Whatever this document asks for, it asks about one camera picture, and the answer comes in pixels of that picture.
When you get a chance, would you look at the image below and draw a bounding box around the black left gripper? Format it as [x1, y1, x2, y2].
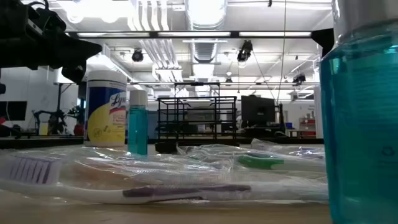
[0, 0, 103, 83]

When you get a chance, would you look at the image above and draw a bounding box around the teal mouthwash bottle white cap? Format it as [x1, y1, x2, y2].
[127, 90, 149, 156]
[319, 0, 398, 224]

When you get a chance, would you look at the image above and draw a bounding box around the disinfecting wipes canister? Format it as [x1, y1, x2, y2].
[84, 70, 127, 148]

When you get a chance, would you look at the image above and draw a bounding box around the black ceiling spotlight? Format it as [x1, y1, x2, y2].
[292, 73, 307, 86]
[236, 39, 254, 63]
[131, 48, 145, 63]

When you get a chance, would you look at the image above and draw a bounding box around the black computer monitor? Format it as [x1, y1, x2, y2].
[0, 100, 28, 122]
[241, 95, 277, 128]

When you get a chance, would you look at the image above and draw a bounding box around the purple toothbrush in clear wrapper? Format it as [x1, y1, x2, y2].
[0, 154, 330, 205]

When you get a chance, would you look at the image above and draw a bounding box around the green toothbrush in clear wrapper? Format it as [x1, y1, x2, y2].
[236, 152, 326, 172]

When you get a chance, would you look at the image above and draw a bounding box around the red storage shelf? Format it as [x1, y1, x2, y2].
[298, 117, 317, 138]

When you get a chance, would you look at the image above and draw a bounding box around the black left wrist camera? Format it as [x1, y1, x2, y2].
[26, 0, 68, 32]

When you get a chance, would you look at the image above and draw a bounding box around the black wire caddy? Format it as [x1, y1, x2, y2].
[154, 95, 241, 154]

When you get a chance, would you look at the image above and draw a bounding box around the thin hanging cable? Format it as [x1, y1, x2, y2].
[275, 0, 287, 105]

